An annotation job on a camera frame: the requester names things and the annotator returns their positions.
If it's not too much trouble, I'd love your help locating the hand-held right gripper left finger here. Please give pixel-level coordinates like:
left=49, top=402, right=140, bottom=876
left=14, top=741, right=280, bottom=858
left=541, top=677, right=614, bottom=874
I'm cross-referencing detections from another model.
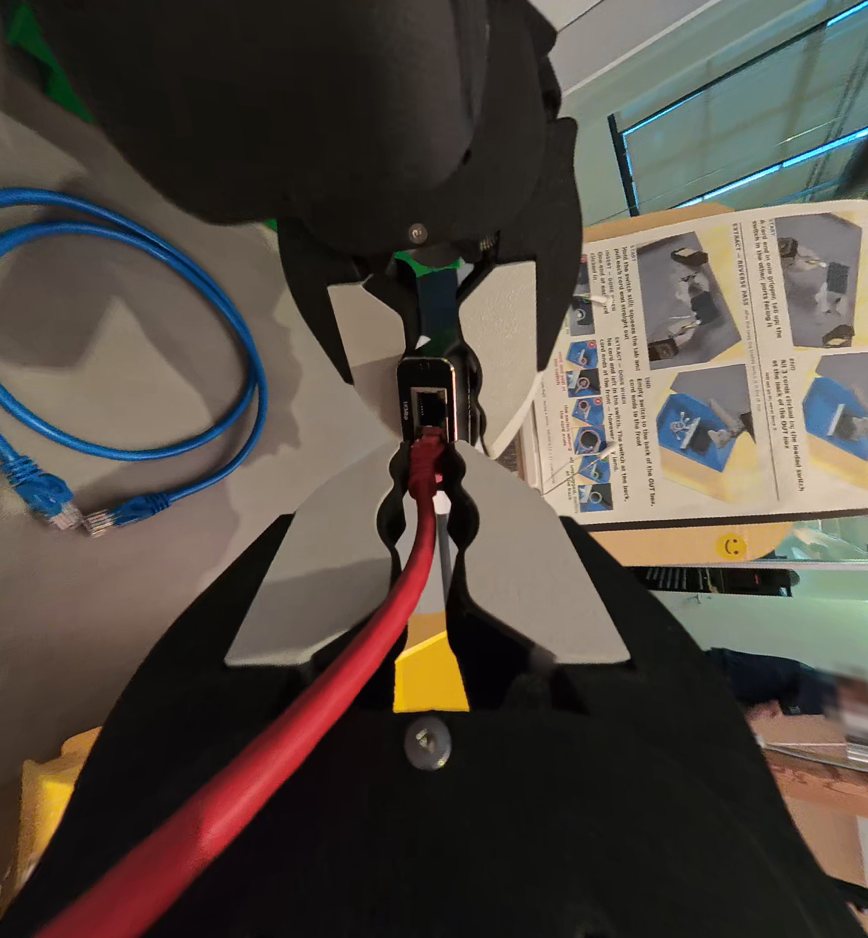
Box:
left=225, top=438, right=413, bottom=669

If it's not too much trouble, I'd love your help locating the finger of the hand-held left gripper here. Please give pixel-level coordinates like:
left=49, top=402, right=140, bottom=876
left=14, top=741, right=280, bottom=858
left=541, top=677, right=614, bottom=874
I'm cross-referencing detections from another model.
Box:
left=326, top=273, right=413, bottom=441
left=456, top=258, right=541, bottom=455

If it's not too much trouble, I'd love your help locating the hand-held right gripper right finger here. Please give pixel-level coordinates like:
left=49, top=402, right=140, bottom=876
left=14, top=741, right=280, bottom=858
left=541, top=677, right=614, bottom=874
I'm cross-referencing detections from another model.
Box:
left=445, top=440, right=634, bottom=669

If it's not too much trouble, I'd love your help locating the black ethernet port adapter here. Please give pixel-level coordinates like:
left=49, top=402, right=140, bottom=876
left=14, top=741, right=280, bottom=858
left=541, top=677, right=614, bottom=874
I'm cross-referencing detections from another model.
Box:
left=396, top=355, right=479, bottom=444

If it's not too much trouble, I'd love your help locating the yellow plastic bin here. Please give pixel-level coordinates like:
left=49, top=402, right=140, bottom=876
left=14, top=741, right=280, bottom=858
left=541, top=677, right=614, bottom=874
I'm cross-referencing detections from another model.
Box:
left=20, top=614, right=471, bottom=906

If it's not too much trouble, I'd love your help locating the red ethernet cable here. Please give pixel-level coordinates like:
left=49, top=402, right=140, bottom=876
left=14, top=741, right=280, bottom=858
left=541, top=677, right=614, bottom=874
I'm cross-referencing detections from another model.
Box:
left=38, top=424, right=453, bottom=938

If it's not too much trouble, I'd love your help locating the green plastic bin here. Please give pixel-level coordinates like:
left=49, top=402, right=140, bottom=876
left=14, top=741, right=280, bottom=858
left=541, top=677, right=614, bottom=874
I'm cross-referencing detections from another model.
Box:
left=5, top=0, right=457, bottom=276

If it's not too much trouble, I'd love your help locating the blue ethernet cable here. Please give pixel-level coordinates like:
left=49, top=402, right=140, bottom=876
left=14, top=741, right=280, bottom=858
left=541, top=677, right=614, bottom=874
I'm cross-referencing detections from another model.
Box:
left=0, top=189, right=270, bottom=539

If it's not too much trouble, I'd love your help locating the printed instruction sheet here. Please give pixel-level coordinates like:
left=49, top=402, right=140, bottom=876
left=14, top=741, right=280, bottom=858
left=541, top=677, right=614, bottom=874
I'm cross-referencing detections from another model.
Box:
left=535, top=199, right=868, bottom=525

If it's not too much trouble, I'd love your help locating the glass office window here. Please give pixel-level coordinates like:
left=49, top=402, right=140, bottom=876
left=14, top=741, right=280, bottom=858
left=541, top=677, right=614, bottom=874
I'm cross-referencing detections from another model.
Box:
left=551, top=0, right=868, bottom=221

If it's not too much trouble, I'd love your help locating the cardboard box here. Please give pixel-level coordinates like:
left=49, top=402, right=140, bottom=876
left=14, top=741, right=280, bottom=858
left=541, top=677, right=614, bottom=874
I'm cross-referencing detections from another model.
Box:
left=749, top=722, right=868, bottom=888

